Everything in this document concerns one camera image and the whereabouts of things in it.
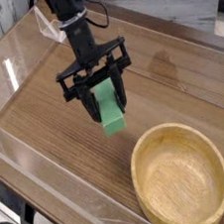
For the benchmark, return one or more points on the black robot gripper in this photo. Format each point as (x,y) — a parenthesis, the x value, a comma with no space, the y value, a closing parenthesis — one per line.
(93,64)

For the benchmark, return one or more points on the green rectangular block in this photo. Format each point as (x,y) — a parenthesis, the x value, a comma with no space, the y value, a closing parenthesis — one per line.
(112,118)

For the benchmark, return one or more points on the brown wooden bowl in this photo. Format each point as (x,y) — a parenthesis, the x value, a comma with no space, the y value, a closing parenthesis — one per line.
(178,176)

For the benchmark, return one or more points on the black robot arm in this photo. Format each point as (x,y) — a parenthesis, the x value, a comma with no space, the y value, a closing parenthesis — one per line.
(64,7)

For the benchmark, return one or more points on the black table leg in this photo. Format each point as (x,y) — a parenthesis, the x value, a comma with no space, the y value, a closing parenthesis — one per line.
(27,214)

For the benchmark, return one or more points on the clear acrylic corner bracket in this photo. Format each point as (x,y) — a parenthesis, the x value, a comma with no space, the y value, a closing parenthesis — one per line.
(48,28)

